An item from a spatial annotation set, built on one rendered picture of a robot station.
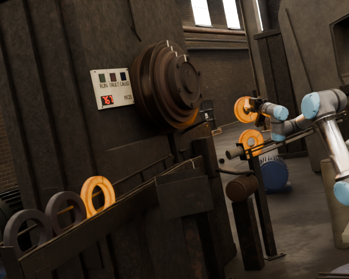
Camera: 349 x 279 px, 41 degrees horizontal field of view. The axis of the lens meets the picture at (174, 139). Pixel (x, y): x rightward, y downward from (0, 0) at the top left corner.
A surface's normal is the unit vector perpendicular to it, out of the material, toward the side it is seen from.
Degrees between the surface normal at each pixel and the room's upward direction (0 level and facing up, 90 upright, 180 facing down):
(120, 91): 90
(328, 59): 90
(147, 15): 90
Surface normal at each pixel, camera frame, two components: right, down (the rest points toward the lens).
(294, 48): -0.70, 0.19
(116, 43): 0.84, -0.14
